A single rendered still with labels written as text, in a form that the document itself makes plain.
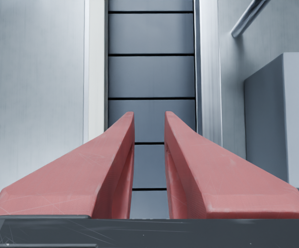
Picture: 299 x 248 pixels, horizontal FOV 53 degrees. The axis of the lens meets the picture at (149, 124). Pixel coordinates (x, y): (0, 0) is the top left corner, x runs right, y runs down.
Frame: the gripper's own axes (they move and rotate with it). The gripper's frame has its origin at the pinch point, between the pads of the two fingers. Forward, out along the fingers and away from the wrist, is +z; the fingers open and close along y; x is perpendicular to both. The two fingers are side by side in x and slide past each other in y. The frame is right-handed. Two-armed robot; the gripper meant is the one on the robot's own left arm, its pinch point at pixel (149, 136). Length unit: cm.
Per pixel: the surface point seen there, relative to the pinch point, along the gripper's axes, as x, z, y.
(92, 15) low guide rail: -1.1, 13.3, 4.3
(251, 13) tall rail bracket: -0.3, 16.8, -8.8
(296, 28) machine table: 2.6, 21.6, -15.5
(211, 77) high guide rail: 0.4, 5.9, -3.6
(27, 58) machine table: 4.9, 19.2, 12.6
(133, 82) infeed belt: 4.5, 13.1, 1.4
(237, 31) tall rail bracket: 2.3, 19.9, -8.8
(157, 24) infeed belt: 0.6, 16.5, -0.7
